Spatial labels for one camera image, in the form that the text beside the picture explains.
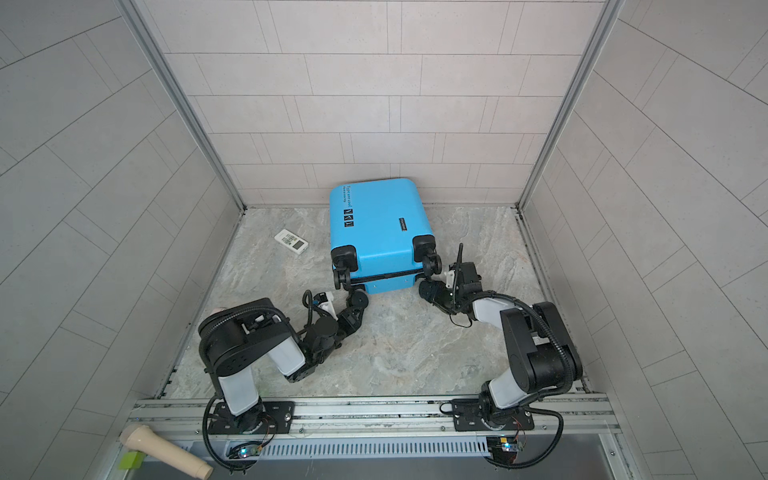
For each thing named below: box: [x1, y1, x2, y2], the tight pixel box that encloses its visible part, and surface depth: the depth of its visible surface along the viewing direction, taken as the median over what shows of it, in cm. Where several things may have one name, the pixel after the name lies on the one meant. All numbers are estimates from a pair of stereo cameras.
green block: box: [118, 451, 146, 470], surface depth 66 cm
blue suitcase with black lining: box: [330, 178, 443, 295], surface depth 84 cm
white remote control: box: [274, 228, 309, 255], surface depth 107 cm
